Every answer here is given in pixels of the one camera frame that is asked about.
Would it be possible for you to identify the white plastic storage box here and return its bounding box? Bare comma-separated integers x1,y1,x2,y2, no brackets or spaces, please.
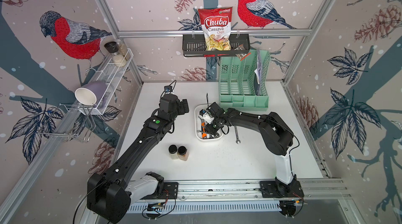
194,104,223,142

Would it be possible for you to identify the silver end wrench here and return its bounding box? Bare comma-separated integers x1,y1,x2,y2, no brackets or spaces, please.
234,126,241,144

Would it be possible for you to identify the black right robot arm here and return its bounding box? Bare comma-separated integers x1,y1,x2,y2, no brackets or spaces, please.
200,103,304,198

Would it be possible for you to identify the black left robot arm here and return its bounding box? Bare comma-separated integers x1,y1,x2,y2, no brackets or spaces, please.
86,94,189,224

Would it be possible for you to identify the green plastic file organizer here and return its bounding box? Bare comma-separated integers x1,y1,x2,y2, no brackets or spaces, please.
219,50,271,111

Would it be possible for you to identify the black lid orange spice jar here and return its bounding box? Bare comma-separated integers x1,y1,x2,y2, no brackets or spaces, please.
178,146,188,161

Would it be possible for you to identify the small snack packet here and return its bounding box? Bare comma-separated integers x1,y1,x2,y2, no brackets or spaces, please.
235,44,250,61

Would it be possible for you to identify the clear glass jar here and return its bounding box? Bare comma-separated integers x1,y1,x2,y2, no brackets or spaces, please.
116,39,130,61

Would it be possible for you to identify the purple white paper cup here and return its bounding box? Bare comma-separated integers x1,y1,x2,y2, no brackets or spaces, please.
74,81,107,106

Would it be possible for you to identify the black lid white jar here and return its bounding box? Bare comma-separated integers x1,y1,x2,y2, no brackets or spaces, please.
104,41,127,67

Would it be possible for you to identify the red Chuba chips bag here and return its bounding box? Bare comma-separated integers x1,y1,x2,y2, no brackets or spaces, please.
198,7,232,51

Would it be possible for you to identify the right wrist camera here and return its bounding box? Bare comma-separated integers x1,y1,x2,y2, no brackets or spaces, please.
200,108,214,124

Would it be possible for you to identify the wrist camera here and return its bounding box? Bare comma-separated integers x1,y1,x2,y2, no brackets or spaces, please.
200,108,214,124
164,85,173,94

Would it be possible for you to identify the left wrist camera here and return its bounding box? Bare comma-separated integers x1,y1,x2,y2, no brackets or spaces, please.
164,85,173,94

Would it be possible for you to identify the orange handled adjustable wrench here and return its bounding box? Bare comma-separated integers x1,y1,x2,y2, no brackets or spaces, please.
197,121,220,139

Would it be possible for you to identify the black wire hanging basket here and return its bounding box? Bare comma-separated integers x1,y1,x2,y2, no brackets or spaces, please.
182,33,251,58

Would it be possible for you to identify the white wire wall shelf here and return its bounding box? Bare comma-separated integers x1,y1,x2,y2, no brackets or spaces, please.
82,49,134,115

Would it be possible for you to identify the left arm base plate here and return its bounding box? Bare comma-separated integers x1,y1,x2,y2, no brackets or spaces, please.
141,182,179,200

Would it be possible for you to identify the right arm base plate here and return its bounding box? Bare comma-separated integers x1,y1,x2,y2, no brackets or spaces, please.
259,180,305,198

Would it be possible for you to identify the chrome wire cup rack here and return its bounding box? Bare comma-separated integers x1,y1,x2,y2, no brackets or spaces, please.
36,103,96,143

